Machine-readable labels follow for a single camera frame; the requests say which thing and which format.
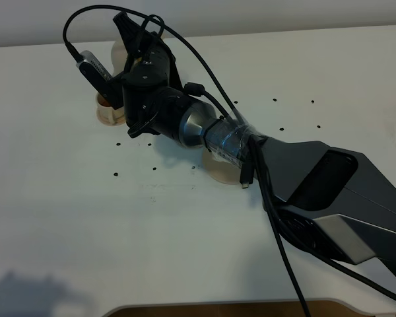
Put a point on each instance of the beige teapot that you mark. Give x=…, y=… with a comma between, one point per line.
x=119, y=56

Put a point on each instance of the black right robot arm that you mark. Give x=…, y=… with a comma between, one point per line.
x=329, y=200

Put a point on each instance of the left beige cup saucer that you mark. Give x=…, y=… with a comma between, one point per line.
x=113, y=120

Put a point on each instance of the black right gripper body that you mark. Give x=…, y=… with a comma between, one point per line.
x=152, y=92

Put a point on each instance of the left beige teacup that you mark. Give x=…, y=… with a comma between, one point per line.
x=109, y=105

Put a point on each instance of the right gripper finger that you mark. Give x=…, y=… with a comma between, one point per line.
x=129, y=32

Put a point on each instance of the beige teapot saucer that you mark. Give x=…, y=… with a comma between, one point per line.
x=221, y=171

